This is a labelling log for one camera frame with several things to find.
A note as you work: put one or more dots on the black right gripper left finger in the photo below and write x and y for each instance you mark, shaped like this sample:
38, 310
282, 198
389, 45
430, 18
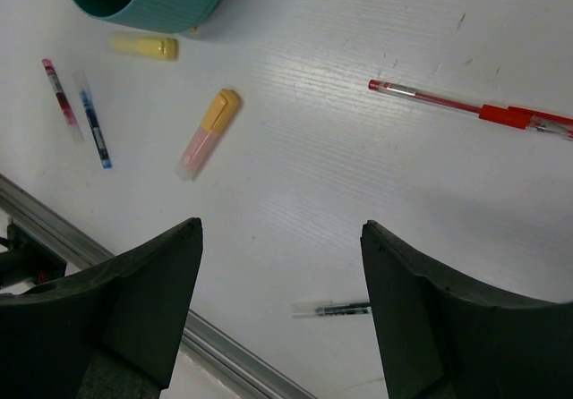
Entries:
108, 331

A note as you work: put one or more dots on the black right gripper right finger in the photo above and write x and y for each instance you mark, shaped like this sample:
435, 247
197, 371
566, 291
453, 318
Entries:
443, 334

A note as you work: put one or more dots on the red refill pen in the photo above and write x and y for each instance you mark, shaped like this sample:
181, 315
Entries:
69, 116

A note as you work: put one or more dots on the blue refill pen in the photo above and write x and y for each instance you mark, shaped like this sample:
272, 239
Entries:
89, 109

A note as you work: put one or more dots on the yellow highlighter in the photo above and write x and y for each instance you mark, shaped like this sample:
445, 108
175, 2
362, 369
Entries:
147, 46

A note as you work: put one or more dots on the black gel pen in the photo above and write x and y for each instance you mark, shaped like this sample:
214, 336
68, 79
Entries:
329, 309

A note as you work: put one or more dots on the red gel pen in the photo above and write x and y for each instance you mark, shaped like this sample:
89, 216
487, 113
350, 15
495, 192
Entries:
516, 117

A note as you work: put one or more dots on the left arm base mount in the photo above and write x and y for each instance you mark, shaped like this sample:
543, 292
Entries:
26, 261

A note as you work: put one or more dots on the aluminium table frame rail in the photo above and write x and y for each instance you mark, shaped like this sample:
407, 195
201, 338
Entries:
242, 369

